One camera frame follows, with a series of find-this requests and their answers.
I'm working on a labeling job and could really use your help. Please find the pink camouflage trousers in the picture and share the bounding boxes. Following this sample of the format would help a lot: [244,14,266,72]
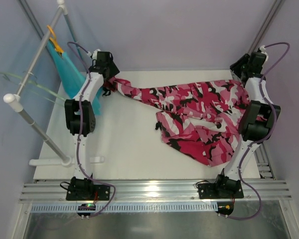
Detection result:
[103,78,250,167]

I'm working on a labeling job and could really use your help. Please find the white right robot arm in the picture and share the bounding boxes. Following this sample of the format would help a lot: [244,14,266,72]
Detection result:
[216,49,281,187]

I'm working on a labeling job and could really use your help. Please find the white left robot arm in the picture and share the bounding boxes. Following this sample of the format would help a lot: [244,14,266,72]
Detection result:
[64,49,120,181]

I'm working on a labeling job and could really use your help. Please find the orange plastic hanger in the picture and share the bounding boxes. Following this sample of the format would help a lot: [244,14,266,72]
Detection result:
[46,25,64,56]

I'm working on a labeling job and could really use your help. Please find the clear green hanger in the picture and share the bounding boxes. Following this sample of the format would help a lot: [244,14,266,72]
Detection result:
[0,72,66,105]

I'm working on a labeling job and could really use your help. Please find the turquoise t-shirt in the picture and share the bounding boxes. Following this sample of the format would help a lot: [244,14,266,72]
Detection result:
[46,40,104,116]

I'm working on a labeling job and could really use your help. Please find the white clothes rack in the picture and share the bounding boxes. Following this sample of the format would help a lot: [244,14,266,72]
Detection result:
[2,0,105,167]

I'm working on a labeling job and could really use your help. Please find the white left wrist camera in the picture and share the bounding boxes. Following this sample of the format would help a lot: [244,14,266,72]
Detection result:
[86,49,101,60]

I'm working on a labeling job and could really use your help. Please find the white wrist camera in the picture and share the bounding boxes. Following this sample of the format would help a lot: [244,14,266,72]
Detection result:
[257,45,269,62]
[86,49,101,60]

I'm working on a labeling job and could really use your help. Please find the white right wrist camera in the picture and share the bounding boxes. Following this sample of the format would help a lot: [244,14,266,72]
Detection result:
[257,45,269,62]

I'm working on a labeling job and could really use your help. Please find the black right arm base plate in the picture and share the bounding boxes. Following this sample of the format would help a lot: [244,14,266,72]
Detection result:
[195,174,244,199]

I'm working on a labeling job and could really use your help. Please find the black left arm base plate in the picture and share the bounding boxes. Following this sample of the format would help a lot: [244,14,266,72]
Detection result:
[66,177,110,201]

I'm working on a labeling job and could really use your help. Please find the aluminium frame rail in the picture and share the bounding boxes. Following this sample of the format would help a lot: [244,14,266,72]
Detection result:
[19,179,292,203]

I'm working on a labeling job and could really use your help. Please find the grey slotted cable duct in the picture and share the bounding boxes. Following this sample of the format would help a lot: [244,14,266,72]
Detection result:
[30,201,218,213]

